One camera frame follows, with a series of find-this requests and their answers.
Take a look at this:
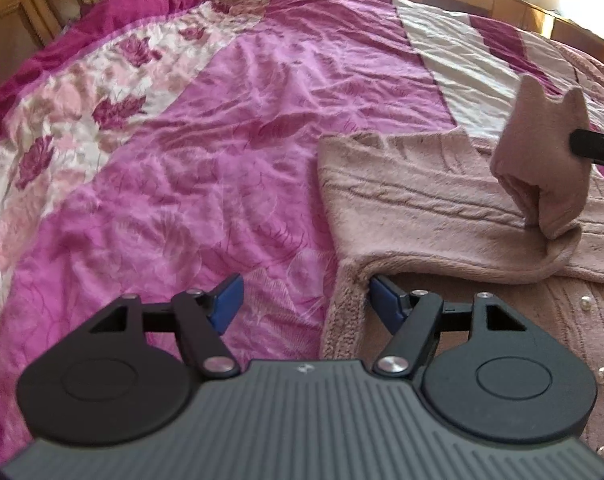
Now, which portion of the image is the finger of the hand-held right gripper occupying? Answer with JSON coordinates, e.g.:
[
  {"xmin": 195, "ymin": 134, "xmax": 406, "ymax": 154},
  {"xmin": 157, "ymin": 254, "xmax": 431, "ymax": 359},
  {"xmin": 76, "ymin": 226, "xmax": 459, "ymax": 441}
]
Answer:
[{"xmin": 569, "ymin": 129, "xmax": 604, "ymax": 171}]

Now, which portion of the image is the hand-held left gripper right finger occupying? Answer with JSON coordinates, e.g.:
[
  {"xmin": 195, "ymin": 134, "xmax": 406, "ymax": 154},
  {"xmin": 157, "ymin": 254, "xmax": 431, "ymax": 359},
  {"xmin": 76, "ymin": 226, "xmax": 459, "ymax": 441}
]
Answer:
[{"xmin": 369, "ymin": 275, "xmax": 548, "ymax": 380}]

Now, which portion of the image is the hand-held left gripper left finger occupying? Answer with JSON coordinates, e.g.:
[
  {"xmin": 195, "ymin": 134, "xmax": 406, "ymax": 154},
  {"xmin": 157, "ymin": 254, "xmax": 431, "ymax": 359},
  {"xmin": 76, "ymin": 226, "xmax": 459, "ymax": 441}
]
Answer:
[{"xmin": 72, "ymin": 274, "xmax": 245, "ymax": 380}]

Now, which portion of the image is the pink knit cardigan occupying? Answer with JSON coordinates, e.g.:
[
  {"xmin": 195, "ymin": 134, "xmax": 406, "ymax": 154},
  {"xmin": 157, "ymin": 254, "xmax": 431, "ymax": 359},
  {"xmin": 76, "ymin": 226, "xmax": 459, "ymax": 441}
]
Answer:
[{"xmin": 317, "ymin": 72, "xmax": 604, "ymax": 466}]

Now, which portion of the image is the pink knit blanket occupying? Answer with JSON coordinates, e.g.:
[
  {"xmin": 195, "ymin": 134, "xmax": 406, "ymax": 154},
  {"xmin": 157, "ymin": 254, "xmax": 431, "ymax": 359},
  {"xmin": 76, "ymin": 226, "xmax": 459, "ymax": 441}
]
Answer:
[{"xmin": 547, "ymin": 40, "xmax": 604, "ymax": 126}]

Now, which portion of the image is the pink striped floral bedspread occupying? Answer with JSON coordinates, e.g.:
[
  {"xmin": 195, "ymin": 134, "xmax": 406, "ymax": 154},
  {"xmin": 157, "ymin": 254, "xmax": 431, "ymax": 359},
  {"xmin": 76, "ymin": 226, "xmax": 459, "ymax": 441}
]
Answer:
[{"xmin": 0, "ymin": 0, "xmax": 604, "ymax": 466}]

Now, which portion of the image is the wooden headboard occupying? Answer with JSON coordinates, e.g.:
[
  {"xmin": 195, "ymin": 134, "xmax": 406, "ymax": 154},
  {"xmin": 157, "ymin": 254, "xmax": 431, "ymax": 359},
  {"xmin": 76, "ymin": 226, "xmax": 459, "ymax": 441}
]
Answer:
[{"xmin": 0, "ymin": 0, "xmax": 137, "ymax": 96}]

